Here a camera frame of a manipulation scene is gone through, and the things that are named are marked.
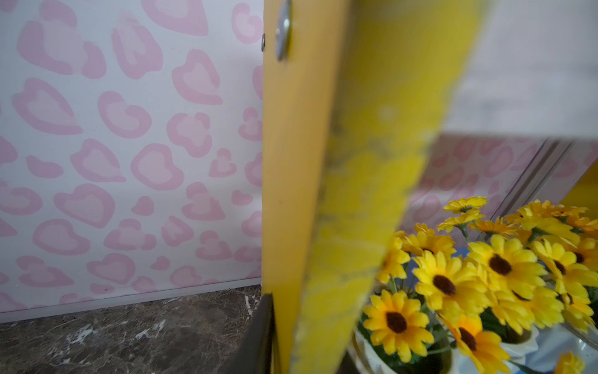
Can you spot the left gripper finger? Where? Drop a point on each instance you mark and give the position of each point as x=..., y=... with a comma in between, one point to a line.
x=254, y=355

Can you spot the bottom shelf far-left sunflower pot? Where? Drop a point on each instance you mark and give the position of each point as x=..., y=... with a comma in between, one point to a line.
x=473, y=294

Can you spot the yellow two-tier shelf unit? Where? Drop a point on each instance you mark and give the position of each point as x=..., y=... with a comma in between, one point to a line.
x=355, y=94

